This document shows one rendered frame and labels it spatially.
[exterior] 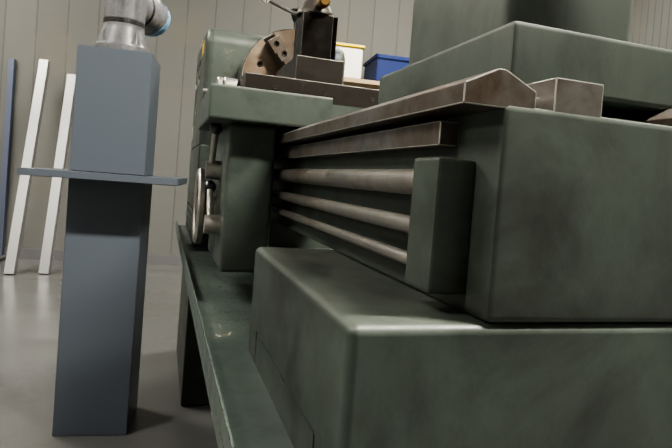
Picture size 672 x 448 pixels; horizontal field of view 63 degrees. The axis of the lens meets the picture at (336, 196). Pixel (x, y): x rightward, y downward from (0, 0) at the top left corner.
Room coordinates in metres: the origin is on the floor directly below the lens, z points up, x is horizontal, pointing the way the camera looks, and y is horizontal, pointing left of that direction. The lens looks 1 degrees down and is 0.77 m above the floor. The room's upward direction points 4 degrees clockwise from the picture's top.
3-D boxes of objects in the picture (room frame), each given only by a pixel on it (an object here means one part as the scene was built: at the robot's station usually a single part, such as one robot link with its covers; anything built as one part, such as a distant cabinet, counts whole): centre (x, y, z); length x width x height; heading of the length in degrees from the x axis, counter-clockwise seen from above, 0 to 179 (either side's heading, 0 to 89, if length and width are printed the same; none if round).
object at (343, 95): (1.20, 0.01, 0.95); 0.43 x 0.18 x 0.04; 108
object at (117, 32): (1.65, 0.67, 1.15); 0.15 x 0.15 x 0.10
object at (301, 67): (1.21, 0.08, 1.00); 0.20 x 0.10 x 0.05; 18
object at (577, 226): (1.44, 0.07, 0.77); 2.10 x 0.34 x 0.18; 18
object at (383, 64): (4.42, -0.44, 1.66); 0.53 x 0.40 x 0.21; 102
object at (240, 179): (1.10, 0.21, 0.73); 0.27 x 0.12 x 0.27; 18
